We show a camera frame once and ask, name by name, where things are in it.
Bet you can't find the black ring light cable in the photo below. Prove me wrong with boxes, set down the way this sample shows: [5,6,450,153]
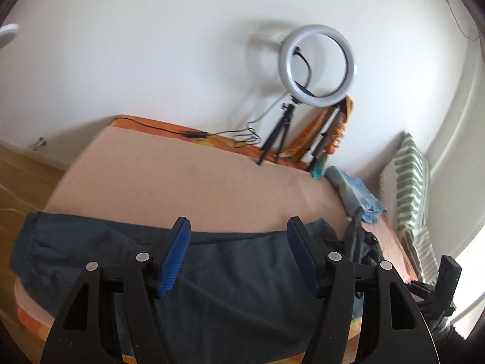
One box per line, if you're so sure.
[112,45,317,151]

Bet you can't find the pink table mat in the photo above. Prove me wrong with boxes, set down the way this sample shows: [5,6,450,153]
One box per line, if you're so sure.
[42,116,413,285]

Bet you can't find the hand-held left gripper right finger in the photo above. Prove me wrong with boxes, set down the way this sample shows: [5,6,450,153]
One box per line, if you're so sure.
[286,216,442,364]

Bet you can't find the black tripod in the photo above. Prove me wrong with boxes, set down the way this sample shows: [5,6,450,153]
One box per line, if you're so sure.
[257,100,298,166]

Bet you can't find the orange patterned scarf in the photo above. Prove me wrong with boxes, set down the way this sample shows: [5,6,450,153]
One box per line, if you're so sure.
[282,96,355,169]

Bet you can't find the white round lamp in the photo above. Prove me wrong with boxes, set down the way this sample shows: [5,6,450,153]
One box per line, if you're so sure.
[0,24,19,50]

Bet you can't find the white ring light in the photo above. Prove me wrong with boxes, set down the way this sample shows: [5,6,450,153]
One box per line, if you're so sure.
[278,25,357,107]

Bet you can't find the green striped cushion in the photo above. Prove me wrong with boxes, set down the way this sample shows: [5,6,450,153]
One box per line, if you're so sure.
[380,132,440,285]

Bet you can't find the person's right forearm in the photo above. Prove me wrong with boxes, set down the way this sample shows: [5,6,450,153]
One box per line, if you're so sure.
[428,305,472,349]

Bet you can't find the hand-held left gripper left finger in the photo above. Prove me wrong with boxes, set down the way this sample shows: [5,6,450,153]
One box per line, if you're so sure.
[40,216,190,364]

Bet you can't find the white floor cable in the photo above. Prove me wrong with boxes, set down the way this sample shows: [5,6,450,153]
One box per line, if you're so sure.
[0,182,29,217]

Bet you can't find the dark cloth pile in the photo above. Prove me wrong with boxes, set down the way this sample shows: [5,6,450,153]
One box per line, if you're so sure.
[343,212,391,266]

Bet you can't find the folded blue jeans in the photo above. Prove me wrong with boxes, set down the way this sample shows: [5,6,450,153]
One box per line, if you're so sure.
[325,166,388,224]

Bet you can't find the thin wall cable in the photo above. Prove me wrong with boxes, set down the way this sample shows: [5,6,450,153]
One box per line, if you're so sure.
[443,0,480,40]

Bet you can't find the teal bottle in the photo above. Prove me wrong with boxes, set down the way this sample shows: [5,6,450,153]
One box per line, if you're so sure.
[311,121,347,180]

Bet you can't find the dark blue pants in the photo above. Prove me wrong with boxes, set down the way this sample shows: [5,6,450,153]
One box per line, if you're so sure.
[9,212,364,357]

